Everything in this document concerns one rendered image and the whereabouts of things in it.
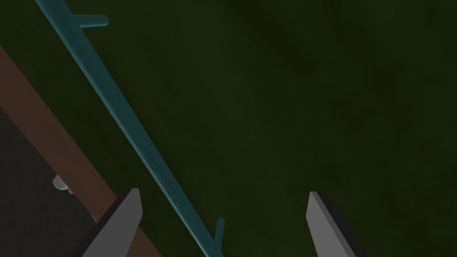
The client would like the dark green appliance door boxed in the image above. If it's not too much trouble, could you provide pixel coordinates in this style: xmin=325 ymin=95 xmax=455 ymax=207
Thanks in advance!
xmin=0 ymin=0 xmax=457 ymax=257

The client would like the teal bar handle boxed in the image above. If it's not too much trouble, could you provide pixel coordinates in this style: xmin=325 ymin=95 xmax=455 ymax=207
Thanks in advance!
xmin=34 ymin=0 xmax=225 ymax=257

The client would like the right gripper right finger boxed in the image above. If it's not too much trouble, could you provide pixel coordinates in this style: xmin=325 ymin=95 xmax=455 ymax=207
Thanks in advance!
xmin=306 ymin=191 xmax=368 ymax=257

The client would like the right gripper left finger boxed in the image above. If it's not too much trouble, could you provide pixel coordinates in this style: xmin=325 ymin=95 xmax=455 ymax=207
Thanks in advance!
xmin=71 ymin=187 xmax=143 ymax=257

